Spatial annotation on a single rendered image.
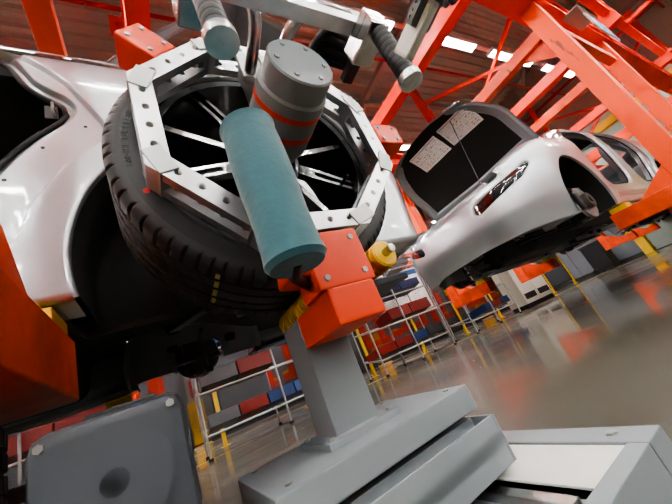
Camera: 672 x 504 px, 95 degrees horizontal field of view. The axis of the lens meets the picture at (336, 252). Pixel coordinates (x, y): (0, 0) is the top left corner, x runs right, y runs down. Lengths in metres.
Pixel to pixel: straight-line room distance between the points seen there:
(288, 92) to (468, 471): 0.70
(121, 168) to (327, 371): 0.54
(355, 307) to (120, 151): 0.52
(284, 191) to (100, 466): 0.42
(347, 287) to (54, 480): 0.44
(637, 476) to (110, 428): 0.70
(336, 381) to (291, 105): 0.53
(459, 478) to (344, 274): 0.36
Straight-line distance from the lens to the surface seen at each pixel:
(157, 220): 0.63
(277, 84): 0.62
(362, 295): 0.54
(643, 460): 0.67
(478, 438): 0.66
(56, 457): 0.57
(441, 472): 0.60
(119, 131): 0.77
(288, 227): 0.40
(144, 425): 0.55
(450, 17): 4.39
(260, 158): 0.46
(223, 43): 0.49
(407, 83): 0.66
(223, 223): 0.58
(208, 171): 0.75
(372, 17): 0.77
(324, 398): 0.64
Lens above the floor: 0.33
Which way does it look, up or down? 20 degrees up
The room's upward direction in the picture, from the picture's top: 23 degrees counter-clockwise
